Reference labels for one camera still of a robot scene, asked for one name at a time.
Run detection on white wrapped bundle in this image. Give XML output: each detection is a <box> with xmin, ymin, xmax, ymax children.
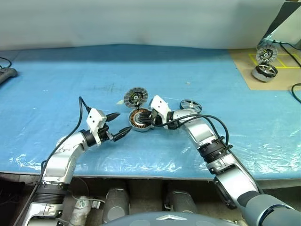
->
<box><xmin>74</xmin><ymin>196</ymin><xmax>91</xmax><ymax>225</ymax></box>

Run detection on black leaning board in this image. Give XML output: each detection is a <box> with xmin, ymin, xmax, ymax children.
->
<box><xmin>265</xmin><ymin>0</ymin><xmax>301</xmax><ymax>39</ymax></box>

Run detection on finned silver motor lid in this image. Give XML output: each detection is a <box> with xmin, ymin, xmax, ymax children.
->
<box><xmin>123</xmin><ymin>87</ymin><xmax>149</xmax><ymax>109</ymax></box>
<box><xmin>256</xmin><ymin>44</ymin><xmax>278</xmax><ymax>63</ymax></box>

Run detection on grey robot torso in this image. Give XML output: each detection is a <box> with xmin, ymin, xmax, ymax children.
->
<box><xmin>100</xmin><ymin>211</ymin><xmax>236</xmax><ymax>226</ymax></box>

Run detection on yellow tape grid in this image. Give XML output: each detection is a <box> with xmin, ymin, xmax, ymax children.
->
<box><xmin>249</xmin><ymin>53</ymin><xmax>301</xmax><ymax>69</ymax></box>

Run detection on black cable on cardboard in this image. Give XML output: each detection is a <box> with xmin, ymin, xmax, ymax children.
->
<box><xmin>272</xmin><ymin>39</ymin><xmax>301</xmax><ymax>69</ymax></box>

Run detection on silver motor housing copper windings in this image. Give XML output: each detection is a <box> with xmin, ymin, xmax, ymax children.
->
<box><xmin>128</xmin><ymin>108</ymin><xmax>156</xmax><ymax>133</ymax></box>

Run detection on silver motor housing with rotor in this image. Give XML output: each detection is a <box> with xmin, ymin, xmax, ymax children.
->
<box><xmin>251</xmin><ymin>64</ymin><xmax>278</xmax><ymax>83</ymax></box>

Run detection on brown cardboard sheet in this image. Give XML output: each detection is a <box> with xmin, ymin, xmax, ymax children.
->
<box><xmin>229</xmin><ymin>48</ymin><xmax>301</xmax><ymax>91</ymax></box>

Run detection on silver spoked rotor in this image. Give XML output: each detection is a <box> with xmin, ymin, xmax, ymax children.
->
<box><xmin>179</xmin><ymin>99</ymin><xmax>203</xmax><ymax>113</ymax></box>

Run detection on grey rounded cylinder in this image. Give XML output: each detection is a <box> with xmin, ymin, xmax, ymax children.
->
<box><xmin>167</xmin><ymin>190</ymin><xmax>198</xmax><ymax>214</ymax></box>
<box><xmin>104</xmin><ymin>187</ymin><xmax>130</xmax><ymax>223</ymax></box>

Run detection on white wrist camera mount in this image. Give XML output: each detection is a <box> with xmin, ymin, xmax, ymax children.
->
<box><xmin>86</xmin><ymin>108</ymin><xmax>107</xmax><ymax>145</ymax></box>
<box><xmin>148</xmin><ymin>95</ymin><xmax>173</xmax><ymax>123</ymax></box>

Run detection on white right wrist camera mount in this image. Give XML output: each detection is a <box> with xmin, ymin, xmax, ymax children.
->
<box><xmin>148</xmin><ymin>95</ymin><xmax>173</xmax><ymax>123</ymax></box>

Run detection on black power strip cable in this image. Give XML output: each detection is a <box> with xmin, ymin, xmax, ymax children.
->
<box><xmin>0</xmin><ymin>57</ymin><xmax>13</xmax><ymax>69</ymax></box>

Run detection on white plug connector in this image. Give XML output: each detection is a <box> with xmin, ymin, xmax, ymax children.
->
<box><xmin>91</xmin><ymin>199</ymin><xmax>106</xmax><ymax>210</ymax></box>

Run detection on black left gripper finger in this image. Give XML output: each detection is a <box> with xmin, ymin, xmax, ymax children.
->
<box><xmin>112</xmin><ymin>126</ymin><xmax>133</xmax><ymax>143</ymax></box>
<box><xmin>106</xmin><ymin>112</ymin><xmax>121</xmax><ymax>122</ymax></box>

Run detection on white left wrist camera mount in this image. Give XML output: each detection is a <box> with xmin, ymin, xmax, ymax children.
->
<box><xmin>86</xmin><ymin>108</ymin><xmax>107</xmax><ymax>145</ymax></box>

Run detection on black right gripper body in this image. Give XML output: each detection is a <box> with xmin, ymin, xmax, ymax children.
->
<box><xmin>149</xmin><ymin>109</ymin><xmax>164</xmax><ymax>126</ymax></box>

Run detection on blue plastic table cover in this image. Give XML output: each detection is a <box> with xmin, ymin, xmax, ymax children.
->
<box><xmin>0</xmin><ymin>44</ymin><xmax>301</xmax><ymax>181</ymax></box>

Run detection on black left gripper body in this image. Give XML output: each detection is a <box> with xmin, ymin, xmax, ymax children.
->
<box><xmin>97</xmin><ymin>117</ymin><xmax>116</xmax><ymax>144</ymax></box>

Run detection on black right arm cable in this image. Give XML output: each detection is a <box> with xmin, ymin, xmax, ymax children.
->
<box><xmin>167</xmin><ymin>114</ymin><xmax>233</xmax><ymax>151</ymax></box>

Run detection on grey power strip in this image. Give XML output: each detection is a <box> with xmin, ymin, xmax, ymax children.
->
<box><xmin>0</xmin><ymin>67</ymin><xmax>18</xmax><ymax>84</ymax></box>

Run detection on black looped cable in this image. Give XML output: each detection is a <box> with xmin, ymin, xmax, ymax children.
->
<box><xmin>291</xmin><ymin>83</ymin><xmax>301</xmax><ymax>105</ymax></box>

